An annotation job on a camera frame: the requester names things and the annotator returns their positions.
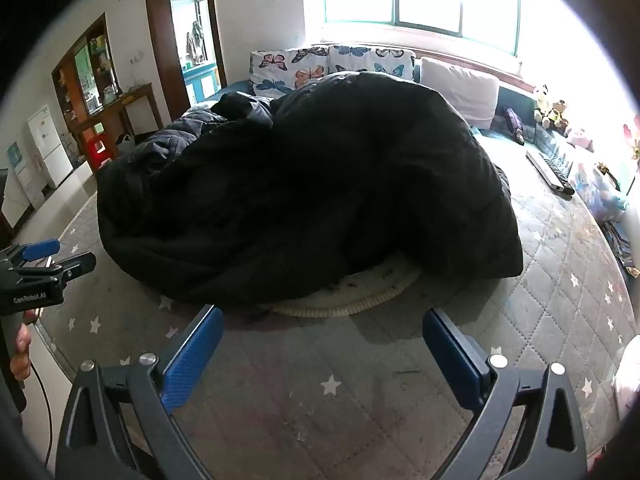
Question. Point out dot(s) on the hanging clothes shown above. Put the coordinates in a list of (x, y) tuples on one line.
[(195, 40)]

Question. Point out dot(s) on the dark wooden desk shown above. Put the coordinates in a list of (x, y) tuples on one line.
[(135, 97)]

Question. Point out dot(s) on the pink cloth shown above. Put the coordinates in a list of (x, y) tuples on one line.
[(627, 385)]

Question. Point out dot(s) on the wooden display cabinet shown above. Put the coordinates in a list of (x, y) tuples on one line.
[(70, 85)]

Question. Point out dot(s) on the stack of books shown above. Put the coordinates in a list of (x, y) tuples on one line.
[(620, 245)]

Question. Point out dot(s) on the round cream mat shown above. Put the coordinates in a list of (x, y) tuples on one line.
[(360, 297)]

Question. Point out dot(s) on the grey quilted star mattress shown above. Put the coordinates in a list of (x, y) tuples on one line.
[(550, 285)]

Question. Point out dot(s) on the person's left hand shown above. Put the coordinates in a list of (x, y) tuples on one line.
[(21, 347)]

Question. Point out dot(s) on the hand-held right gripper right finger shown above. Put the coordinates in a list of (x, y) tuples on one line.
[(455, 360)]

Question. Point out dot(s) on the pink plush toy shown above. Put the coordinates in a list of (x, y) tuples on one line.
[(581, 137)]

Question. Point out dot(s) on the purple plush toy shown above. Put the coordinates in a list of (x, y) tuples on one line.
[(514, 122)]

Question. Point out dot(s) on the white box with blue picture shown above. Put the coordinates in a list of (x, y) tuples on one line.
[(20, 170)]

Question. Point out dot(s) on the grey storage box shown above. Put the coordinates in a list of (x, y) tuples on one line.
[(457, 90)]

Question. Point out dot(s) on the white refrigerator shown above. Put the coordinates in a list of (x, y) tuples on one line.
[(47, 145)]

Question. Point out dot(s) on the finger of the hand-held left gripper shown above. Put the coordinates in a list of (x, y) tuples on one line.
[(42, 249), (75, 265)]

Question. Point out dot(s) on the black quilted down jacket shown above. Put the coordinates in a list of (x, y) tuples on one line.
[(325, 185)]

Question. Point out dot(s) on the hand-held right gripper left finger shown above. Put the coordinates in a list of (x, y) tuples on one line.
[(192, 360)]

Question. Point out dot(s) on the brown wooden door frame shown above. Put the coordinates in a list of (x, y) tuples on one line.
[(162, 35)]

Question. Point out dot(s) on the artificial flower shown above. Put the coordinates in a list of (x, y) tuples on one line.
[(634, 135)]

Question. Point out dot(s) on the red plastic stool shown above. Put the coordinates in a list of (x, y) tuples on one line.
[(99, 152)]

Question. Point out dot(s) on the blue cabinet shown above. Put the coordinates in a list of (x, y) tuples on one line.
[(202, 82)]

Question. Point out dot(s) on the butterfly print pillow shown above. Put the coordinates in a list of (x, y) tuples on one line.
[(280, 67), (370, 57)]

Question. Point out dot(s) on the plush toy bear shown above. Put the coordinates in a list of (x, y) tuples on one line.
[(550, 107)]

